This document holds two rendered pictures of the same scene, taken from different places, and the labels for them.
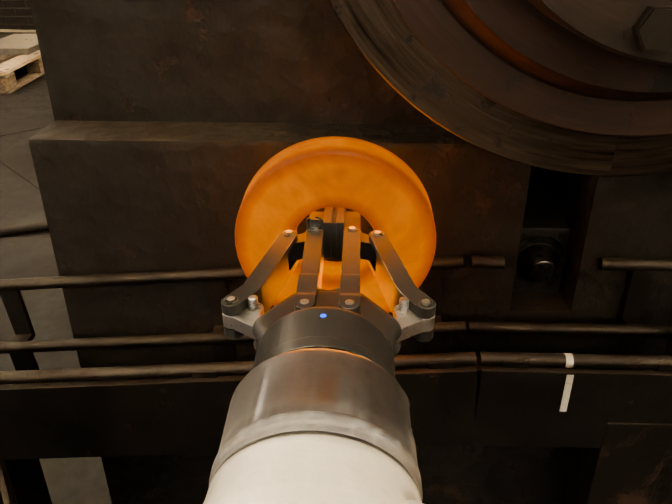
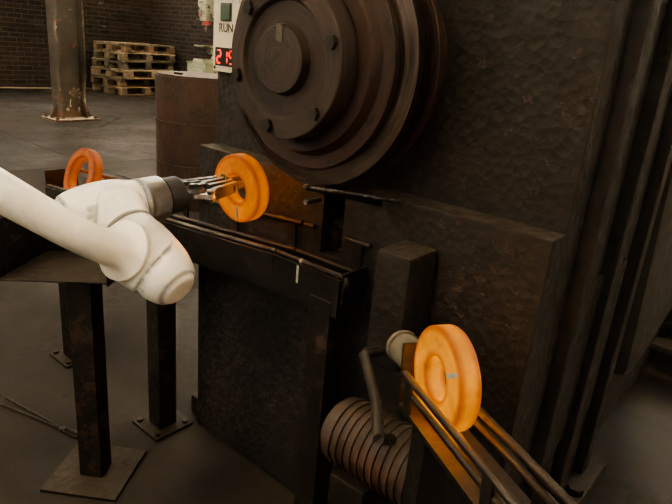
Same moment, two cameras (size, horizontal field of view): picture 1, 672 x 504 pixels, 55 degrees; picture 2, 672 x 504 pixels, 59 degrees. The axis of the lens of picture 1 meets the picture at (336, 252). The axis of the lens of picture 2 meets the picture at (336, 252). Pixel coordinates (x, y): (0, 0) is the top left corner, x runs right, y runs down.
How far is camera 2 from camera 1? 1.07 m
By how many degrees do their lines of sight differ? 35
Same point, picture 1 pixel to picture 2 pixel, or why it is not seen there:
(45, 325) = not seen: hidden behind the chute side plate
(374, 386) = (158, 183)
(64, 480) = not seen: hidden behind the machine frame
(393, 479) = (138, 190)
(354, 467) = (131, 183)
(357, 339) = (172, 181)
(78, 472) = not seen: hidden behind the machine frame
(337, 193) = (235, 169)
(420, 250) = (255, 196)
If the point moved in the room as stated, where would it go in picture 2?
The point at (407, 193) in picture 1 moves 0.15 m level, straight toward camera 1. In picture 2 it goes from (251, 174) to (190, 180)
